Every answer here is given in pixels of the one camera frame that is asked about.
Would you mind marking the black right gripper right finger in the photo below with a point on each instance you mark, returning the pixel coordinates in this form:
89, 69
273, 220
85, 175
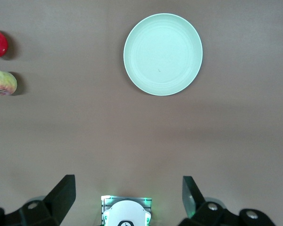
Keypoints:
195, 212

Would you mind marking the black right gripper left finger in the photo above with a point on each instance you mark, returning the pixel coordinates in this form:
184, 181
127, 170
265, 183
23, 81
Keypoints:
59, 197

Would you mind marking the yellow red apple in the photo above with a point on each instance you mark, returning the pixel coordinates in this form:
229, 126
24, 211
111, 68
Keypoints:
2, 81

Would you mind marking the brown table cover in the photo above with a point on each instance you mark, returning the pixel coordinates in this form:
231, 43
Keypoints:
141, 141

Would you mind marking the light green plate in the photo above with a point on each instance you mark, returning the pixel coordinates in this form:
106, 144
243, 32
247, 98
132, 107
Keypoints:
162, 54

